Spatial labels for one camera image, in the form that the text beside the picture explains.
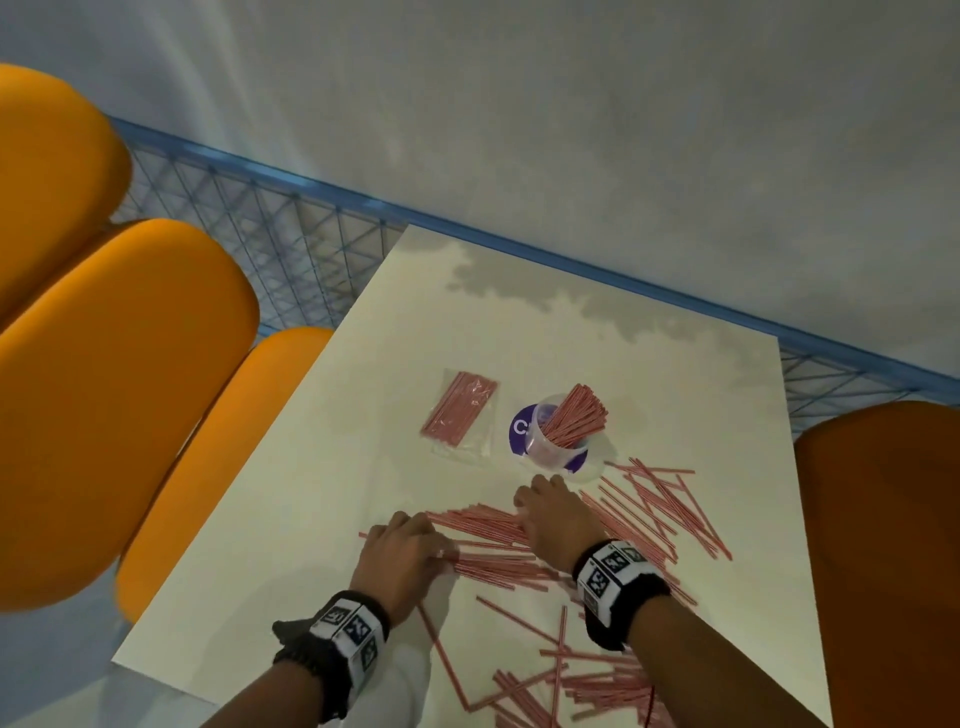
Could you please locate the person's left hand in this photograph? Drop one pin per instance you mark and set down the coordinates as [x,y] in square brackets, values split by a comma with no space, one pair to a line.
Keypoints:
[397,559]

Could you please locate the person's right hand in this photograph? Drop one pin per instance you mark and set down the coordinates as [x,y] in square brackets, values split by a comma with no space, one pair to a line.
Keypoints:
[559,525]

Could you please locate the person's left thumb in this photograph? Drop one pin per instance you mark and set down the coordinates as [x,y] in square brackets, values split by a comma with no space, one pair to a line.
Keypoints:
[444,556]

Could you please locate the person's right fingers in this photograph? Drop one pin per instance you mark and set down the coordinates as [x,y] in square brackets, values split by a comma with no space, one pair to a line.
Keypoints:
[541,491]

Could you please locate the bundle of red straws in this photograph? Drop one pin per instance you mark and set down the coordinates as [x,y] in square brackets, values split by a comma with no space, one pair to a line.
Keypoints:
[487,525]

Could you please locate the person's left forearm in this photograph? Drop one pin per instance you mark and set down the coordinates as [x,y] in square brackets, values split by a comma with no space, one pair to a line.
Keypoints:
[270,697]

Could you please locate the person's right forearm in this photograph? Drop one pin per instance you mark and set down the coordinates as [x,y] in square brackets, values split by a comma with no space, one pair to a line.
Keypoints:
[705,667]

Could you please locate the clear cup with purple label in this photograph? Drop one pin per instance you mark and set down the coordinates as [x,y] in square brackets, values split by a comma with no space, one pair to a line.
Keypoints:
[547,450]

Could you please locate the red straws bunch in cup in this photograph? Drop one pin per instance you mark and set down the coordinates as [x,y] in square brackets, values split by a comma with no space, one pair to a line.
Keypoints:
[574,416]

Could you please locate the pile of scattered red straws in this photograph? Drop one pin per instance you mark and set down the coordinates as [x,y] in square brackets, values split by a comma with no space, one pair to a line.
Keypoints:
[645,517]

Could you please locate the clear packet of red straws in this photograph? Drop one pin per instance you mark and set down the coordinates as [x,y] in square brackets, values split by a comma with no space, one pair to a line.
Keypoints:
[459,409]

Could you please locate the black right wristband with markers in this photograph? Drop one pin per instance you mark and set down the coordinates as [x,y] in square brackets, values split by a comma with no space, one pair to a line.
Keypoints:
[615,585]

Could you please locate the black wristband with markers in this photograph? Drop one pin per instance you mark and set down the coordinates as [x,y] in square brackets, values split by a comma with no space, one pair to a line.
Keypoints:
[615,585]
[341,637]

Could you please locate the black left wristband with markers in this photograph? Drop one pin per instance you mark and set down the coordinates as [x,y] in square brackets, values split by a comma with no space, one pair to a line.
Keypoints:
[341,637]

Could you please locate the orange chair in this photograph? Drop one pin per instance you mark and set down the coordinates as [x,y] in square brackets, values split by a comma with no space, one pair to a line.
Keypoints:
[52,172]
[217,465]
[112,405]
[885,555]

